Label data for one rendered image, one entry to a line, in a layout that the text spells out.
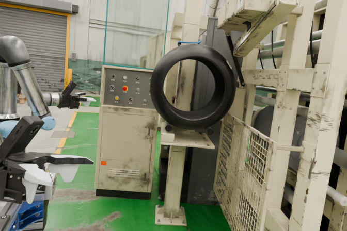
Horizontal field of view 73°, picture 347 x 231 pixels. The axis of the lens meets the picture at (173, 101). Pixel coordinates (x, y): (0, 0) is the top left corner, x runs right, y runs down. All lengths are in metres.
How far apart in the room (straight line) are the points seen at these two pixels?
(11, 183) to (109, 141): 1.80
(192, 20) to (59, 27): 9.01
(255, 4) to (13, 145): 1.24
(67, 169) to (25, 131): 0.13
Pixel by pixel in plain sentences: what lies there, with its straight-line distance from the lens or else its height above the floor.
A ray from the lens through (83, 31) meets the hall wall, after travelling 10.53.
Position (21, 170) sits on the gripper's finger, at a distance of 0.50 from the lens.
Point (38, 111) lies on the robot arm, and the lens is 1.36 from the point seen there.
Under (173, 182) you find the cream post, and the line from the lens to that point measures 2.12.
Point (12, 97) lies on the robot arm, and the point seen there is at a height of 1.06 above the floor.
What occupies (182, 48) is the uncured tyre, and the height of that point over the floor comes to 1.43.
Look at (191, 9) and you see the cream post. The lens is 1.97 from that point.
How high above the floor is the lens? 1.27
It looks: 7 degrees down
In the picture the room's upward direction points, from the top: 6 degrees clockwise
